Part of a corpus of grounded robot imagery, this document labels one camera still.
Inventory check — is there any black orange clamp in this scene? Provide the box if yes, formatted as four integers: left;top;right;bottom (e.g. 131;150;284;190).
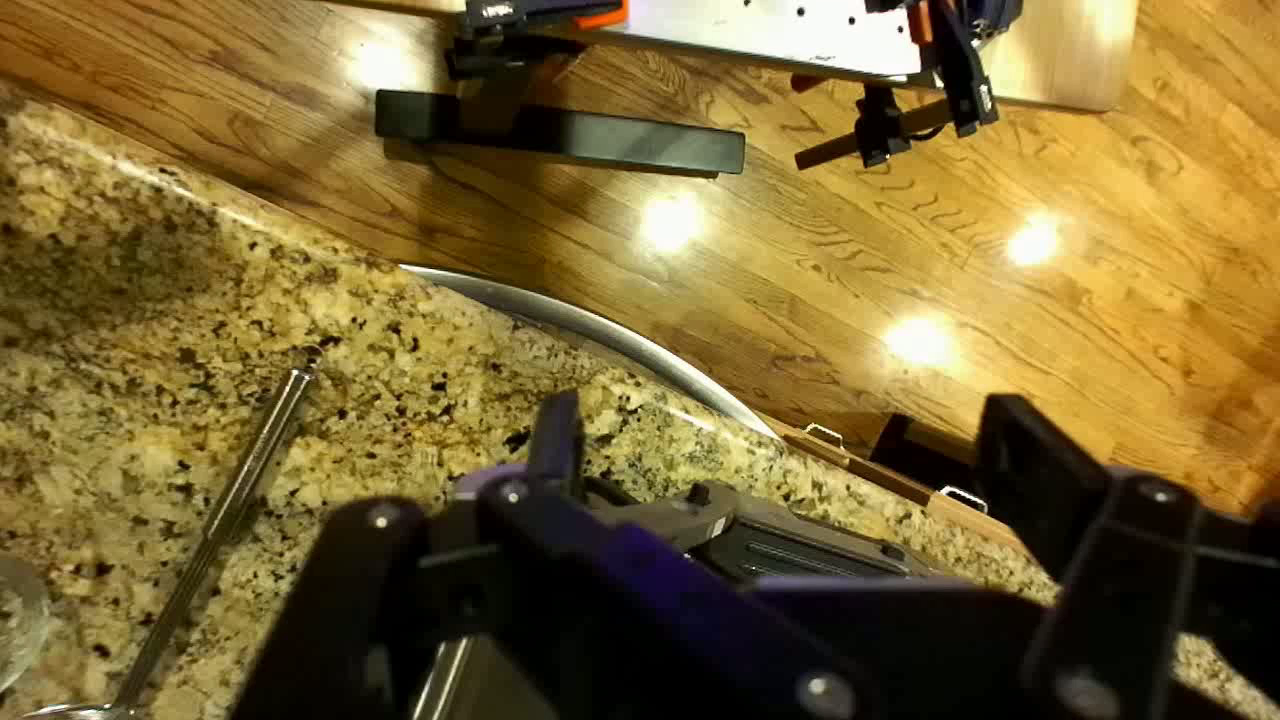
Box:
791;78;950;172
914;0;1008;141

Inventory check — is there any silver dishwasher handle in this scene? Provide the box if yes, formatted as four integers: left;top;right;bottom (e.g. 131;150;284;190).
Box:
397;261;789;442

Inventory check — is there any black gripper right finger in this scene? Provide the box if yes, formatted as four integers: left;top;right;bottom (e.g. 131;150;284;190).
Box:
974;391;1280;720

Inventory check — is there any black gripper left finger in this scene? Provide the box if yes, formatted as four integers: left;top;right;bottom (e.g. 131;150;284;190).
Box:
231;386;863;720

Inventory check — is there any silver metal rod utensil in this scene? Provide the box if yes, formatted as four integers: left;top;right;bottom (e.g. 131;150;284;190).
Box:
111;347;328;713

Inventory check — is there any black stand foot bar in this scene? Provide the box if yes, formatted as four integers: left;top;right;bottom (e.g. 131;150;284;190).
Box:
371;87;749;181

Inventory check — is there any light wooden board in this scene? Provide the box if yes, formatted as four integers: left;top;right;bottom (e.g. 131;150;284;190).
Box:
992;0;1142;111

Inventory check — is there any wooden drawer cabinet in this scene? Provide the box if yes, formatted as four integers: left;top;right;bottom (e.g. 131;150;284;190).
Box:
774;408;995;526

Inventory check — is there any metal robot mounting plate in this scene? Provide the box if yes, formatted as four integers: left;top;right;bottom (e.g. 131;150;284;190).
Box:
615;0;931;87

